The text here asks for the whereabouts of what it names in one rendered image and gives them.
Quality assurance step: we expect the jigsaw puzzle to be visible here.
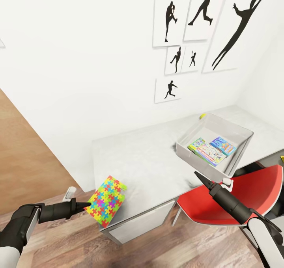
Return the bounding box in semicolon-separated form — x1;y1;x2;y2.
83;175;127;228

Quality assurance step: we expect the toy box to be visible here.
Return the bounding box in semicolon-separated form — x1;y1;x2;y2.
176;113;254;183

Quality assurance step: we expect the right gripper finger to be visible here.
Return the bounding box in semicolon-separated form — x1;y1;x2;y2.
194;171;218;192

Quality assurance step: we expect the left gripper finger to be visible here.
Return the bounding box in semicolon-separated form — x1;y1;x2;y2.
73;208;86;215
76;202;91;210

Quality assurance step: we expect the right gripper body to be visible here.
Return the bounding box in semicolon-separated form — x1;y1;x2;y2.
209;183;240;213

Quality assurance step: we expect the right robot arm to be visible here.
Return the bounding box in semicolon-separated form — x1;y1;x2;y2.
194;171;284;268

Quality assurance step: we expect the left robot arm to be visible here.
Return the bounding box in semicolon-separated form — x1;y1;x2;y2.
0;186;91;268

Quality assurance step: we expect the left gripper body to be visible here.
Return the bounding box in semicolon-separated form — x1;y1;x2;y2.
51;198;76;221

